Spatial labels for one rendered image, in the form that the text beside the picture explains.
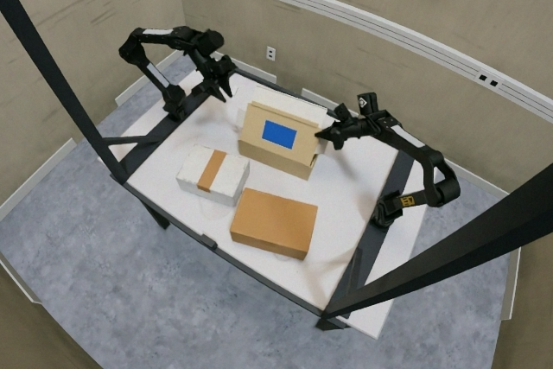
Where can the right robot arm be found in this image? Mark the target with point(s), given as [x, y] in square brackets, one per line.
[390, 130]

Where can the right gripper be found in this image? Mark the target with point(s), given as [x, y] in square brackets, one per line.
[334, 132]

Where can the white cardboard box with tan tape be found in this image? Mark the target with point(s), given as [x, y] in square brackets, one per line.
[213, 174]

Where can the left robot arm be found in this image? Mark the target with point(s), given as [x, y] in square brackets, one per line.
[201, 47]

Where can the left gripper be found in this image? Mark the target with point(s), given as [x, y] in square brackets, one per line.
[209, 84]

